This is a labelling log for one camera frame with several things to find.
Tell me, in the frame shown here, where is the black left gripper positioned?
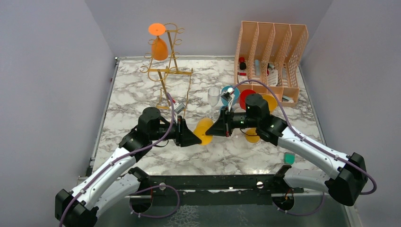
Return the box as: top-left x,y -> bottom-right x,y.
150,115 -> 202,147

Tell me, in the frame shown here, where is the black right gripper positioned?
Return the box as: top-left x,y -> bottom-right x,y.
206,105 -> 259,137

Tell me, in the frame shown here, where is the yellow wine glass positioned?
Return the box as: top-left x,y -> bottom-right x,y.
245,128 -> 260,143
193,118 -> 214,146
262,94 -> 278,114

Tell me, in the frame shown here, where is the blue plastic wine glass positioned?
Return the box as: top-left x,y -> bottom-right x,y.
221,86 -> 240,107

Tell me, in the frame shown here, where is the clear wine glass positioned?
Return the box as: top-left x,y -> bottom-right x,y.
208,87 -> 221,119

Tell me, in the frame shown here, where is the red plastic wine glass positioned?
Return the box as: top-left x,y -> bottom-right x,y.
239,89 -> 256,110

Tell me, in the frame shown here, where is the yellow front wine glass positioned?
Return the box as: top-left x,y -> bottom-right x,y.
262,94 -> 278,114

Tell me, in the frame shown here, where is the orange wine glass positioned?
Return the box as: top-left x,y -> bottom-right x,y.
148,23 -> 168,61

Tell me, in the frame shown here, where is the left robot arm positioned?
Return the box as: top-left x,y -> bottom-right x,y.
55,107 -> 202,227

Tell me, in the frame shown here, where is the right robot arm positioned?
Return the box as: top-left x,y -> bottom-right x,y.
206,94 -> 368,206

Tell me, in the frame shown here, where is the white red labelled box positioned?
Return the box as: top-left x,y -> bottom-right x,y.
237,72 -> 248,83

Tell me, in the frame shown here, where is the red black small bottle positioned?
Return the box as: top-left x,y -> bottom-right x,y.
238,57 -> 247,70

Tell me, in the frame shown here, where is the green small block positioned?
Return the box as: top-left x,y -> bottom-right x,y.
283,152 -> 296,165

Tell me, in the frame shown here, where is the light blue tube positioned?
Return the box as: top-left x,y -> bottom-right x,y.
254,59 -> 261,77

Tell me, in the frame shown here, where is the peach plastic file organizer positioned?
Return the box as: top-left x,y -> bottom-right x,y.
234,21 -> 309,107

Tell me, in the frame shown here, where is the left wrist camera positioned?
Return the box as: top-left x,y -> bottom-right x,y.
173,101 -> 185,114

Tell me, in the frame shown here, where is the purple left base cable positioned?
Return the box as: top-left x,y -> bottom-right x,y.
129,184 -> 181,219

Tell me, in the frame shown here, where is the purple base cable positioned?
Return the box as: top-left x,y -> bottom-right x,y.
129,184 -> 181,219
271,192 -> 325,218

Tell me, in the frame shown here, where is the black mounting rail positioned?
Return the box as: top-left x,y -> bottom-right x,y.
128,174 -> 304,208

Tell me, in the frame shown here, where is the gold wire glass rack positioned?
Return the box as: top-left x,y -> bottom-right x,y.
139,23 -> 194,120

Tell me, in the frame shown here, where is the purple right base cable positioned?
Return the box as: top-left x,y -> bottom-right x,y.
271,192 -> 325,218

